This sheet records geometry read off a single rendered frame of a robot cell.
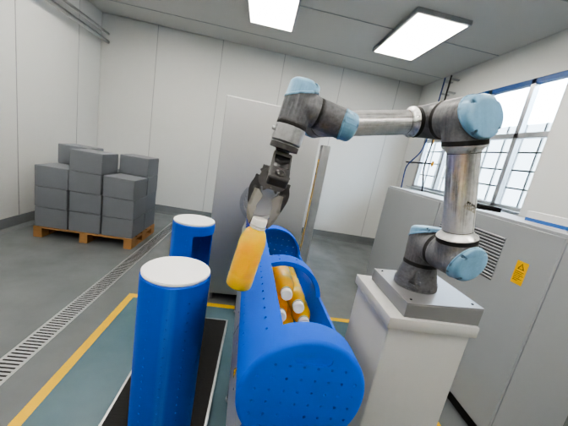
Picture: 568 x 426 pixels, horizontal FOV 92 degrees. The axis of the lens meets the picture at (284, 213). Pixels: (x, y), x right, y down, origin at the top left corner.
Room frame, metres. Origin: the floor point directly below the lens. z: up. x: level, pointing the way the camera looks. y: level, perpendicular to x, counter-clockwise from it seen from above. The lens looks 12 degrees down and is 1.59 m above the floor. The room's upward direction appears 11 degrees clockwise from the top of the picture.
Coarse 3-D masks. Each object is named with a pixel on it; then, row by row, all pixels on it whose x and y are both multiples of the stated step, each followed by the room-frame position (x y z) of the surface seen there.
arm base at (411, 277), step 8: (408, 264) 0.96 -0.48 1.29; (416, 264) 0.94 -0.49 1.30; (400, 272) 0.97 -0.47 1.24; (408, 272) 0.94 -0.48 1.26; (416, 272) 0.93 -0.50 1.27; (424, 272) 0.92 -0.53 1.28; (432, 272) 0.93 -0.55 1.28; (400, 280) 0.95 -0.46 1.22; (408, 280) 0.93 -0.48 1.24; (416, 280) 0.93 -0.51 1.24; (424, 280) 0.91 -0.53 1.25; (432, 280) 0.92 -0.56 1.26; (408, 288) 0.92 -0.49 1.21; (416, 288) 0.91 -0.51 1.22; (424, 288) 0.91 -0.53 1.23; (432, 288) 0.91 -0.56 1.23
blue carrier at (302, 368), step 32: (288, 256) 0.95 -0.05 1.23; (256, 288) 0.76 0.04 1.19; (256, 320) 0.61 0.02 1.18; (320, 320) 0.84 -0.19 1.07; (256, 352) 0.50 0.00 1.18; (288, 352) 0.49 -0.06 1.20; (320, 352) 0.50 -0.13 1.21; (352, 352) 0.54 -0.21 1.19; (256, 384) 0.48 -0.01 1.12; (288, 384) 0.49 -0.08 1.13; (320, 384) 0.50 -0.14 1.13; (352, 384) 0.51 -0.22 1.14; (256, 416) 0.48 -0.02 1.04; (288, 416) 0.49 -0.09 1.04; (320, 416) 0.51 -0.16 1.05; (352, 416) 0.52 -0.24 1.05
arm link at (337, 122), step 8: (328, 104) 0.69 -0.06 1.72; (336, 104) 0.71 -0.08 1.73; (320, 112) 0.68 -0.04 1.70; (328, 112) 0.68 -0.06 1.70; (336, 112) 0.69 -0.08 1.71; (344, 112) 0.70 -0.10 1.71; (352, 112) 0.71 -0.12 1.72; (320, 120) 0.68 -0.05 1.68; (328, 120) 0.69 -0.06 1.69; (336, 120) 0.69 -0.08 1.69; (344, 120) 0.69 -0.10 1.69; (352, 120) 0.70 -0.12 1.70; (312, 128) 0.79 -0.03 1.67; (320, 128) 0.70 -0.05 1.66; (328, 128) 0.70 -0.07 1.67; (336, 128) 0.70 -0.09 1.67; (344, 128) 0.70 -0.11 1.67; (352, 128) 0.70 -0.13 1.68; (320, 136) 0.79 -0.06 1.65; (328, 136) 0.75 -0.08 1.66; (336, 136) 0.72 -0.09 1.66; (344, 136) 0.71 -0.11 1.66; (352, 136) 0.72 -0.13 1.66
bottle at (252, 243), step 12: (252, 228) 0.65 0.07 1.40; (264, 228) 0.66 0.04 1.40; (240, 240) 0.65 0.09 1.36; (252, 240) 0.63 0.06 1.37; (264, 240) 0.65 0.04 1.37; (240, 252) 0.64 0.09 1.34; (252, 252) 0.63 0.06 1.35; (240, 264) 0.63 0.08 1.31; (252, 264) 0.64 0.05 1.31; (228, 276) 0.65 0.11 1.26; (240, 276) 0.63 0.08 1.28; (252, 276) 0.65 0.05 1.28; (240, 288) 0.63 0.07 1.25
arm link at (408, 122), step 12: (408, 108) 0.93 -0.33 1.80; (420, 108) 0.90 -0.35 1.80; (432, 108) 0.89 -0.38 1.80; (360, 120) 0.84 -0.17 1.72; (372, 120) 0.85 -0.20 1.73; (384, 120) 0.86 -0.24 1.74; (396, 120) 0.87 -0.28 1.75; (408, 120) 0.88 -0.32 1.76; (420, 120) 0.88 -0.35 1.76; (312, 132) 0.80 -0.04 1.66; (360, 132) 0.86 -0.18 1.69; (372, 132) 0.87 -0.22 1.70; (384, 132) 0.88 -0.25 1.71; (396, 132) 0.89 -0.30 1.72; (408, 132) 0.91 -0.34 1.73; (420, 132) 0.90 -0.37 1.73
